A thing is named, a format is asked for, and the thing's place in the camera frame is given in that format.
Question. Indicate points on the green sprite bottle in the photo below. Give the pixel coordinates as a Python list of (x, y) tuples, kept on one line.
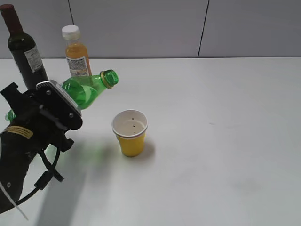
[(83, 90)]

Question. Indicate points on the white zip tie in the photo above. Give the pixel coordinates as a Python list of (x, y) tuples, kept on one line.
[(12, 201)]

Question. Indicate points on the dark red wine bottle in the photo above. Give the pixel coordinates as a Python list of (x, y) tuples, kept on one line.
[(23, 49)]

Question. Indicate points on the orange juice bottle white cap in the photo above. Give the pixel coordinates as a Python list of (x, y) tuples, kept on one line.
[(75, 52)]

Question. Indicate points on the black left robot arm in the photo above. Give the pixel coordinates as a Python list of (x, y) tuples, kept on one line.
[(14, 168)]

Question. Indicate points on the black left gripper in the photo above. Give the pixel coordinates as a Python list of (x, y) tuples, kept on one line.
[(34, 127)]

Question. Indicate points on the yellow paper cup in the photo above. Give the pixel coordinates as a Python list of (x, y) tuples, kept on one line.
[(129, 127)]

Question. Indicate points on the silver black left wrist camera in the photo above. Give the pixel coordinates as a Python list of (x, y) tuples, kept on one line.
[(56, 100)]

